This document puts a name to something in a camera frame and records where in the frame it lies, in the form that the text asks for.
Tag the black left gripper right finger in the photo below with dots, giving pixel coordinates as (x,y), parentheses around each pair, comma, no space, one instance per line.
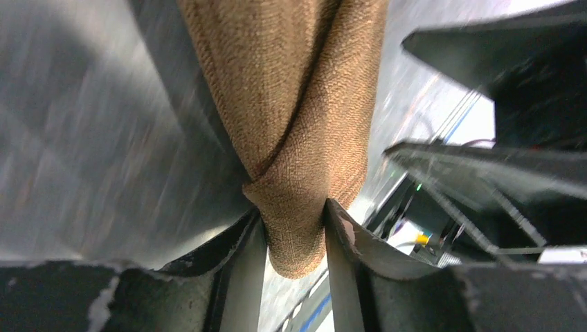
(375,287)

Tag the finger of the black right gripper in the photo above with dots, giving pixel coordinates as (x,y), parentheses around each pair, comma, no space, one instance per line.
(532,66)
(505,204)

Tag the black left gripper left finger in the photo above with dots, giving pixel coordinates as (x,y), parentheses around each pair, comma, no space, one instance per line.
(216,287)

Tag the brown cloth napkin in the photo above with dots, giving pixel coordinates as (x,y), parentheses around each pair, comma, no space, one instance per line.
(294,83)

